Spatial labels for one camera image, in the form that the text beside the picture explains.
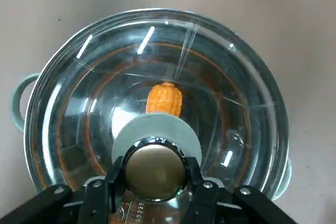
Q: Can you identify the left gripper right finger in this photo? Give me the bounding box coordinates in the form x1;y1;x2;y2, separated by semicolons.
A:
184;156;297;224

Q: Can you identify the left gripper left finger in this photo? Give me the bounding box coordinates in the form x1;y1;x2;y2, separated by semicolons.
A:
0;155;125;224

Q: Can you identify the glass pot lid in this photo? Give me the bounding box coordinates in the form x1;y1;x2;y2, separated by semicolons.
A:
23;7;291;224

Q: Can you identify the orange corn cob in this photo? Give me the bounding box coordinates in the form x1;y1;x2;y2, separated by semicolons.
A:
145;82;183;117

